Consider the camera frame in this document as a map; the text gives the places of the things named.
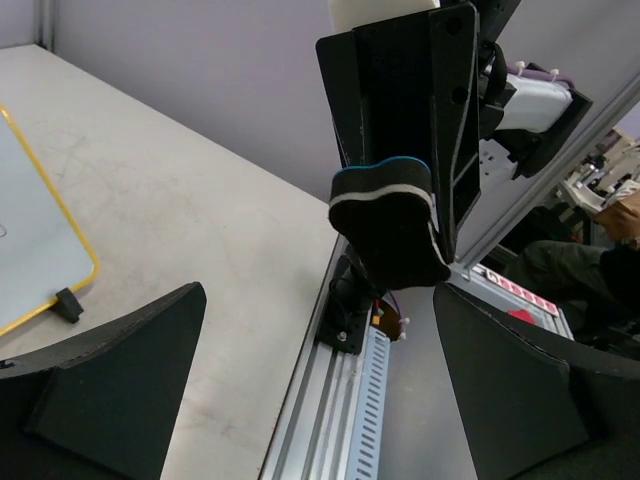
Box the white slotted cable duct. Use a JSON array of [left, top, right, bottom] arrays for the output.
[[345, 327, 391, 480]]

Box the yellow framed whiteboard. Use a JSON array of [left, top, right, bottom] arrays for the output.
[[1, 109, 99, 335]]

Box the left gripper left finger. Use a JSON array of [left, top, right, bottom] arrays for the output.
[[1, 282, 207, 479]]

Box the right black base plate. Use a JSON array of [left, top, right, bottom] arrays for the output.
[[316, 246, 386, 355]]

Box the aluminium front rail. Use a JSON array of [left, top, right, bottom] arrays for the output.
[[259, 239, 370, 479]]

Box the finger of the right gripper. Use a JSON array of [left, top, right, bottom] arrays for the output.
[[429, 1, 480, 264], [316, 14, 435, 168]]

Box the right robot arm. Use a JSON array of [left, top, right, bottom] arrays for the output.
[[316, 1, 591, 271]]

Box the blue whiteboard eraser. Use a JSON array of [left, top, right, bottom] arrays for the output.
[[328, 156, 451, 290]]

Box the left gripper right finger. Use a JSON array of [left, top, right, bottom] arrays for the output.
[[433, 284, 639, 479]]

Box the right black whiteboard foot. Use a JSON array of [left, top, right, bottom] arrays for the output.
[[51, 288, 84, 324]]

